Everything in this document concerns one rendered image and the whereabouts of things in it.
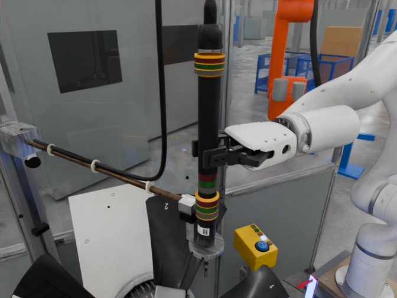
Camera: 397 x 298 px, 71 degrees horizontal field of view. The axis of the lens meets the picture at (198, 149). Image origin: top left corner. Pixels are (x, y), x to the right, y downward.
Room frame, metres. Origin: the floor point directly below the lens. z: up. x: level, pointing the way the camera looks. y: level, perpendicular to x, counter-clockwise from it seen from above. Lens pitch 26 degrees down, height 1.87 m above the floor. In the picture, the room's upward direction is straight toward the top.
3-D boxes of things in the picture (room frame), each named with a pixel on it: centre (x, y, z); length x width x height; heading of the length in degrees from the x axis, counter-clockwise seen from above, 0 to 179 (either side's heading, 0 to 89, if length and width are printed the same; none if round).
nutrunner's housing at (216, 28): (0.41, -0.02, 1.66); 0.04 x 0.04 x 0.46
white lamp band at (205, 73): (0.41, -0.02, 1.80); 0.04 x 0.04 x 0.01
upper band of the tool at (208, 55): (0.41, -0.02, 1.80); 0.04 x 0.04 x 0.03
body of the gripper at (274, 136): (0.46, -0.11, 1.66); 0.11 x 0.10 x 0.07; 114
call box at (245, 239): (0.83, -0.23, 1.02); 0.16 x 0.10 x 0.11; 24
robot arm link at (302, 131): (0.48, -0.17, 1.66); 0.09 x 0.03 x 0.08; 24
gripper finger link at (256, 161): (0.41, -0.10, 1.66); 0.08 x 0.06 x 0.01; 174
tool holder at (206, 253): (0.42, -0.01, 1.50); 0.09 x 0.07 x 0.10; 59
